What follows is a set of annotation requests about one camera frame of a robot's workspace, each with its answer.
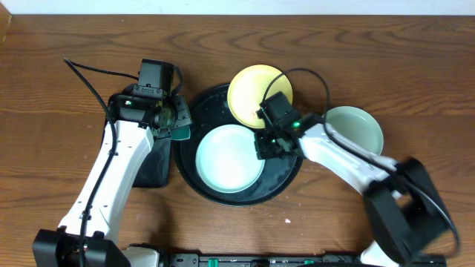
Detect green yellow sponge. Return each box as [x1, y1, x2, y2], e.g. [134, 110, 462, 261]
[170, 125, 191, 141]

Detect yellow plate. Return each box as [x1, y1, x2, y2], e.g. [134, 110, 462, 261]
[227, 65, 282, 129]

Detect light green plate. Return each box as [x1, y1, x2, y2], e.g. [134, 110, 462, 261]
[195, 125, 265, 194]
[327, 106, 384, 155]

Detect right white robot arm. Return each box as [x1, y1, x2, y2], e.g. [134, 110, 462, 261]
[255, 92, 453, 266]

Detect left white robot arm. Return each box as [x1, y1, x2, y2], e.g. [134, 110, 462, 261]
[32, 59, 191, 266]

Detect round black tray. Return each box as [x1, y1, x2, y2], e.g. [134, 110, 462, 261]
[172, 84, 303, 206]

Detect rectangular black tray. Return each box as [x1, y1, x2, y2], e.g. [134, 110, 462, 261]
[108, 93, 174, 188]

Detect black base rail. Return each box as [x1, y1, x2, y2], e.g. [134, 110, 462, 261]
[160, 254, 369, 267]

